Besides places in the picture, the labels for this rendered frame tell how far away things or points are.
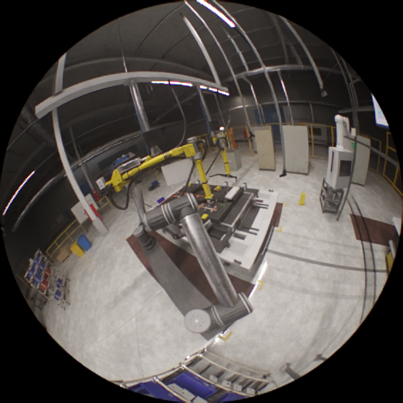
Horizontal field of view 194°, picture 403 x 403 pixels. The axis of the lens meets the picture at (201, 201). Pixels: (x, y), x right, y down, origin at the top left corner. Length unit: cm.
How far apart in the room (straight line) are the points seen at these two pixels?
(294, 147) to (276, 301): 512
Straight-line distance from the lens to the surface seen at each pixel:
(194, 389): 175
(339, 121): 310
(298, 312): 234
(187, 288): 141
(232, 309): 92
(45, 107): 176
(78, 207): 919
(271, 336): 224
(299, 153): 561
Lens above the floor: 215
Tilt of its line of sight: 30 degrees down
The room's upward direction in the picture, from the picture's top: 19 degrees counter-clockwise
